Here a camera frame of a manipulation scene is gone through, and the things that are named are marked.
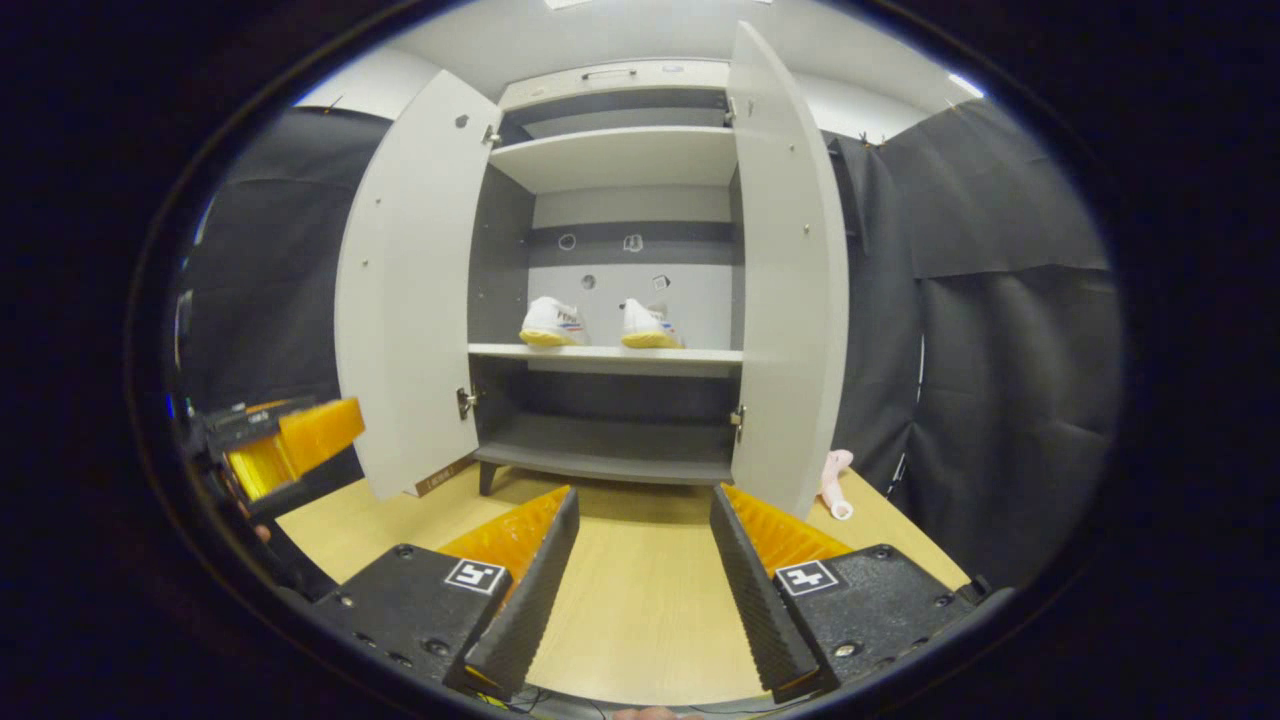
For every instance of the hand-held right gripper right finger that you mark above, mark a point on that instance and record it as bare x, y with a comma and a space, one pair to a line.
760, 600

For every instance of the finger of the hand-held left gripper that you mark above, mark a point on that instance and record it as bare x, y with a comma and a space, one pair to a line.
320, 430
258, 468

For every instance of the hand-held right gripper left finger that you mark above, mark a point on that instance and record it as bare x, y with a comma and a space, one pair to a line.
525, 600

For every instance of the white shoe cabinet door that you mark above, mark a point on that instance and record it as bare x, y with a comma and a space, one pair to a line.
790, 280
420, 280

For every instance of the white canvas shoe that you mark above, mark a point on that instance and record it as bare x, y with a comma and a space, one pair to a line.
552, 322
648, 325

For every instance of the white and grey shoe cabinet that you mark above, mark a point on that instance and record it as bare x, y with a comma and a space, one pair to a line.
620, 155

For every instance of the green and pink toy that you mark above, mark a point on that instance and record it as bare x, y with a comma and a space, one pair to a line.
835, 480

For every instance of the black backdrop cloth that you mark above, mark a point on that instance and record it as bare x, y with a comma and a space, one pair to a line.
1000, 400
270, 280

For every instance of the ceiling light panel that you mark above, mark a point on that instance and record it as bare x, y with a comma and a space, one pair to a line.
965, 85

